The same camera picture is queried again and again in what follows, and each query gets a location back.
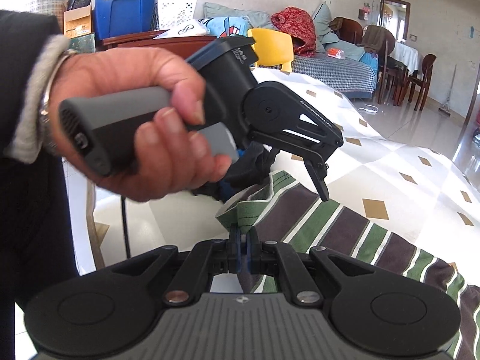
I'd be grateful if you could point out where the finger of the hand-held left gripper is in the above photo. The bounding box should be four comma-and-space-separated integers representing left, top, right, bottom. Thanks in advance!
303, 157, 331, 202

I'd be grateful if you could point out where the blue cartoon print cloth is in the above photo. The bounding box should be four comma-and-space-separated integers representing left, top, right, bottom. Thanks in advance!
206, 17, 250, 40

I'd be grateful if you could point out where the mop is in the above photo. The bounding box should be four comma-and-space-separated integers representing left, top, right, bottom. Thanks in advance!
439, 64, 458, 115

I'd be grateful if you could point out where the grey green pillow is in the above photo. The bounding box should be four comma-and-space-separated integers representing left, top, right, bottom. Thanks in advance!
311, 3, 338, 46
204, 2, 278, 31

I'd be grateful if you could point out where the houndstooth sofa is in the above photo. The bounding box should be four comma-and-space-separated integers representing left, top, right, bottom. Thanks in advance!
290, 52, 377, 92

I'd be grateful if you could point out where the black cable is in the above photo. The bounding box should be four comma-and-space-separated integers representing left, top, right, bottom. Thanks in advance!
119, 194, 133, 259

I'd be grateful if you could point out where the dark wooden dining chair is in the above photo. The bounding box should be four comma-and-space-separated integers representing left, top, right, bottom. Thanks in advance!
407, 53, 437, 111
362, 24, 396, 106
332, 17, 364, 44

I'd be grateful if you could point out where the yellow plastic chair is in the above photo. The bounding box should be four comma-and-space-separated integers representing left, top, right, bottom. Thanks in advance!
247, 28, 294, 73

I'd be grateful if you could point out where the blue storage bin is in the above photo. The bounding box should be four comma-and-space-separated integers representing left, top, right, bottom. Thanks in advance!
94, 0, 158, 42

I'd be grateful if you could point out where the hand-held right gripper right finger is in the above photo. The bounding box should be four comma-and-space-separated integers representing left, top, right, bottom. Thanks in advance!
245, 227, 376, 305

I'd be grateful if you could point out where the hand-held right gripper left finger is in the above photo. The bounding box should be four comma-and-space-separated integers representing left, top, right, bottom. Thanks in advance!
112, 227, 242, 305

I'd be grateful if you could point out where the person's left forearm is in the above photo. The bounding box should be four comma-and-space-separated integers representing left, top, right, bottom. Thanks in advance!
0, 9, 96, 304

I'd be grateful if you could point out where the silver wristwatch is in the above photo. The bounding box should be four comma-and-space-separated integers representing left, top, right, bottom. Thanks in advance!
38, 48, 80, 154

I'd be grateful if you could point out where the dining table white cloth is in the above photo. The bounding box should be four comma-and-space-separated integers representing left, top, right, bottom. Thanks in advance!
388, 41, 420, 77

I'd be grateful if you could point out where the brown jacket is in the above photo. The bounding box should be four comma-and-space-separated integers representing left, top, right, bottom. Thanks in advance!
362, 25, 394, 55

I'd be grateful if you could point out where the white printed bag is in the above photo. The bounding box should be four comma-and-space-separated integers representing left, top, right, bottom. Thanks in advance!
153, 19, 211, 40

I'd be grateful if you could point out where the green brown striped t-shirt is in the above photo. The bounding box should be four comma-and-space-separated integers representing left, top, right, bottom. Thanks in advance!
215, 170, 480, 360

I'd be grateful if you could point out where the bright blue cloth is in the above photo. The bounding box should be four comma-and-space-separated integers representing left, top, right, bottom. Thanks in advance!
358, 50, 379, 70

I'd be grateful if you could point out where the red patterned cloth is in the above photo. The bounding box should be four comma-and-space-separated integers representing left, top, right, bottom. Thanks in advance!
271, 6, 317, 59

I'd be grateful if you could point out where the black folded garment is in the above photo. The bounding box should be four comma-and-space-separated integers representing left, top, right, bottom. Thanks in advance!
225, 143, 280, 188

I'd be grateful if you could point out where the white laundry basket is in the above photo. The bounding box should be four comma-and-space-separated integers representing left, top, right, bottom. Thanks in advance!
155, 0, 199, 31

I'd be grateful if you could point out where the person's left hand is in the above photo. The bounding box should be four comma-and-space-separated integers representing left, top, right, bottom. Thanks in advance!
49, 47, 233, 203

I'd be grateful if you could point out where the small cardboard box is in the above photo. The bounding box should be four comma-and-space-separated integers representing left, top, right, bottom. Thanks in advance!
63, 5, 94, 38

